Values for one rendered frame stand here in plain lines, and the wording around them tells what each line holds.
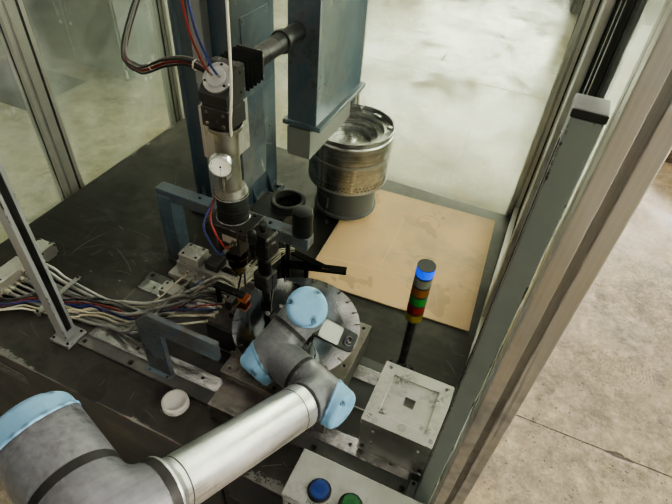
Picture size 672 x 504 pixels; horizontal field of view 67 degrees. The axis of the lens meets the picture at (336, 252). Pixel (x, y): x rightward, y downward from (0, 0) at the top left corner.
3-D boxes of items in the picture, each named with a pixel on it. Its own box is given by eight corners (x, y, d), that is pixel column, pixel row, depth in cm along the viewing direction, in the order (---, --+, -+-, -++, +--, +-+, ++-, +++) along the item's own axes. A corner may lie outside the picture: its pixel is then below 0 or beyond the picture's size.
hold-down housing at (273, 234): (281, 286, 124) (280, 222, 110) (268, 297, 121) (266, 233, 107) (263, 277, 126) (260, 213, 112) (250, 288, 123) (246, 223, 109)
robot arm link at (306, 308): (273, 310, 91) (304, 274, 93) (276, 318, 101) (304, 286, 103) (306, 338, 90) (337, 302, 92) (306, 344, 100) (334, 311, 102)
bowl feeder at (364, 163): (393, 195, 209) (407, 115, 185) (366, 238, 188) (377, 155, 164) (326, 174, 217) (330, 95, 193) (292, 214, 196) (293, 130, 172)
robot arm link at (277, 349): (271, 393, 86) (313, 344, 89) (229, 355, 92) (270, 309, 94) (285, 404, 93) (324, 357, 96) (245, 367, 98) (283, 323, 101)
